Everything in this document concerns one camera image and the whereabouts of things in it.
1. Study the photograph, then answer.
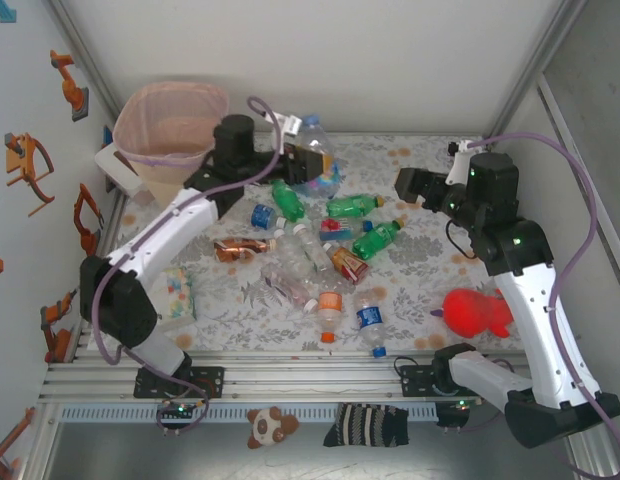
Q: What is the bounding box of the large clear bottle colourful label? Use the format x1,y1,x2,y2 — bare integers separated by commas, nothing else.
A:
292,114,341,199

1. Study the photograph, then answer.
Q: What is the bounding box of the green plastic bottle yellow cap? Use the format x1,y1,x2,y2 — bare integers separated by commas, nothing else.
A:
325,193,386,220
352,215,408,260
271,179,306,224

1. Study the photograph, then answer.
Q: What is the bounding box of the copper brown latte bottle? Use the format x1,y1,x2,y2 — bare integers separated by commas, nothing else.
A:
213,237,278,264

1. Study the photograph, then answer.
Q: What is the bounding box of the pinkish clear bottle white cap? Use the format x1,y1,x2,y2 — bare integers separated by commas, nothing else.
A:
259,263,316,312

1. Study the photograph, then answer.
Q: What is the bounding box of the orange-label bottle orange cap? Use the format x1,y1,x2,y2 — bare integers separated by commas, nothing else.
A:
317,291,344,344

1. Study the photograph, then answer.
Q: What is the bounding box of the blue red-flower label bottle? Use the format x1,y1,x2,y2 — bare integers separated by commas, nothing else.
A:
318,217,375,244

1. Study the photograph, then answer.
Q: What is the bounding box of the floral patterned tablecloth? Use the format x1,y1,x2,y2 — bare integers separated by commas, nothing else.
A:
117,132,521,354

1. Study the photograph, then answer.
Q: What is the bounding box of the blue-label bottle white cap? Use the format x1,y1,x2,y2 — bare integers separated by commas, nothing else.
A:
249,203,286,231

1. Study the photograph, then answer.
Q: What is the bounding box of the pink mesh basket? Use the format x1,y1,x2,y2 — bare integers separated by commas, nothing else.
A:
112,82,231,209

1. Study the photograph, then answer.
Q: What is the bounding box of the clear unlabelled bottle white cap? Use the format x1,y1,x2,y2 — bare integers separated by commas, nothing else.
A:
273,228,316,281
292,223,336,274

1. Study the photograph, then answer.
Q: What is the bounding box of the orange red tea bottle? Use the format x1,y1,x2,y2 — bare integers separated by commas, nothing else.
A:
323,243,371,285

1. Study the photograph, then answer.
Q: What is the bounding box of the white box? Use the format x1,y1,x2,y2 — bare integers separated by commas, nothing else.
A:
93,143,154,204

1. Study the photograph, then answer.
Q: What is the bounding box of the red plush toy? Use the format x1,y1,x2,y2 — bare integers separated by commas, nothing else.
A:
429,287,514,341

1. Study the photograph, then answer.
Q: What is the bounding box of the blue-label bottle blue cap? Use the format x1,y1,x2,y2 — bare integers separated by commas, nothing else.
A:
353,294,389,359

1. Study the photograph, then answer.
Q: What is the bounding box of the colourful tissue pack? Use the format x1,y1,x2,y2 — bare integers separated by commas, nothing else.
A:
157,267,197,329

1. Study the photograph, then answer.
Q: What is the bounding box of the orange gripper claw sticker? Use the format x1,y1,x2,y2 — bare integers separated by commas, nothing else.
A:
3,132,56,217

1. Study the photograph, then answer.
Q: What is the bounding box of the black white striped sock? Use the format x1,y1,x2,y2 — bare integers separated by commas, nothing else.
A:
323,402,410,449

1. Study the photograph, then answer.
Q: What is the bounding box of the brown white panda plush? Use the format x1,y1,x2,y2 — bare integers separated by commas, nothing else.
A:
246,405,300,450

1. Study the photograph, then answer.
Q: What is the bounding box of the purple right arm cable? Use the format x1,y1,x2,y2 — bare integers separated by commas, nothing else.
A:
464,130,620,476

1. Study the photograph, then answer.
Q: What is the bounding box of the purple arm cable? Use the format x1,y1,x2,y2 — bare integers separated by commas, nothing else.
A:
464,130,620,476
92,95,286,436

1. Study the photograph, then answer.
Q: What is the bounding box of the aluminium frame post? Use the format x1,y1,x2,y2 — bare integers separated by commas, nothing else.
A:
49,0,124,116
487,0,591,149

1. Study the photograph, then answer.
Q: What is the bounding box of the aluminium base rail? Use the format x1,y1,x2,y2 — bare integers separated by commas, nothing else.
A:
37,355,591,401

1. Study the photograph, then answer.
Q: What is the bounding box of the small circuit board with wires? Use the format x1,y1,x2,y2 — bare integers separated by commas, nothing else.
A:
156,392,216,437
434,397,479,431

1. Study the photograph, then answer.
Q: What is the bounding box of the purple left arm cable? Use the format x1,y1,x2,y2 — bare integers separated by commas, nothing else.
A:
92,95,286,436

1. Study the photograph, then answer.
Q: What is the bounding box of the white slotted cable duct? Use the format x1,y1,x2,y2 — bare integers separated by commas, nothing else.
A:
57,402,441,424

